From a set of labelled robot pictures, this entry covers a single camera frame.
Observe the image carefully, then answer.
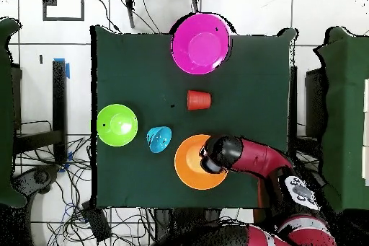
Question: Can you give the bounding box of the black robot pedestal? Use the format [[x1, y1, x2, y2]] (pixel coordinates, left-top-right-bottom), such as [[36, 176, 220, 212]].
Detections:
[[154, 208, 223, 229]]

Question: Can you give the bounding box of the black cable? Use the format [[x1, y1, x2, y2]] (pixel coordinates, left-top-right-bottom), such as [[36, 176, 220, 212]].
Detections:
[[92, 0, 123, 34]]

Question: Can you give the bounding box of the lime green plastic bowl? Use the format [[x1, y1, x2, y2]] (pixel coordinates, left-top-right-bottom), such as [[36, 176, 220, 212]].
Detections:
[[96, 103, 139, 147]]

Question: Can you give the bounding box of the dark green tablecloth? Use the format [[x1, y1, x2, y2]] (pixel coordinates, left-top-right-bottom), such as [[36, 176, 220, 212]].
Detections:
[[89, 25, 299, 211]]

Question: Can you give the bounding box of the gray pedestal foot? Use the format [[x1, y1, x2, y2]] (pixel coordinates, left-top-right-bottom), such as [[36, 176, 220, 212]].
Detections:
[[12, 164, 61, 198]]

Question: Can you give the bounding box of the black metal table frame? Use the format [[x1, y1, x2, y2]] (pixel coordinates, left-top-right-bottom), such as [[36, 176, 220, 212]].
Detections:
[[288, 65, 328, 169], [12, 59, 68, 166]]

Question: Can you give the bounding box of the black power brick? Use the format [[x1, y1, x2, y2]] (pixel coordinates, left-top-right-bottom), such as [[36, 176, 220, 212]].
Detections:
[[80, 200, 112, 243]]

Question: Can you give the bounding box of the tangle of floor cables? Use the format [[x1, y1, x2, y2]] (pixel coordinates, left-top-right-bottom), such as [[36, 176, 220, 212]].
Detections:
[[14, 120, 156, 246]]

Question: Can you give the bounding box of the small cyan plastic bowl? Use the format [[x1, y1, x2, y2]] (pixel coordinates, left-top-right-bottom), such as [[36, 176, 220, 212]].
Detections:
[[146, 126, 173, 154]]

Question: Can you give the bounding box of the orange plastic bowl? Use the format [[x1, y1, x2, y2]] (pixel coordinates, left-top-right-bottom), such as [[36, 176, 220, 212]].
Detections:
[[174, 133, 229, 191]]

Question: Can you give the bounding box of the red-orange plastic cup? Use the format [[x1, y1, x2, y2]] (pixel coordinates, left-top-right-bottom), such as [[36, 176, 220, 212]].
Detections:
[[186, 89, 213, 111]]

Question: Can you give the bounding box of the blue tape strip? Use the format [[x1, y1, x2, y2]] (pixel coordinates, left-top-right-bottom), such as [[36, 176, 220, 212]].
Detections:
[[53, 57, 71, 79]]

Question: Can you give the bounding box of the magenta pink plastic bowl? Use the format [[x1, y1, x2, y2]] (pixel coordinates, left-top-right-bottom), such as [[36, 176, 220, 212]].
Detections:
[[170, 12, 232, 76]]

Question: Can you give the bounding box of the white boxes stack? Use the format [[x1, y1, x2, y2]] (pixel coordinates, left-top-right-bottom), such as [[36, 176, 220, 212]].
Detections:
[[361, 77, 369, 187]]

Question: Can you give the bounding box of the green cloth covered side table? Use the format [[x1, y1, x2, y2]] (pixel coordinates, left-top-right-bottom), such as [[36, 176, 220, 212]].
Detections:
[[314, 26, 369, 215], [0, 17, 28, 208]]

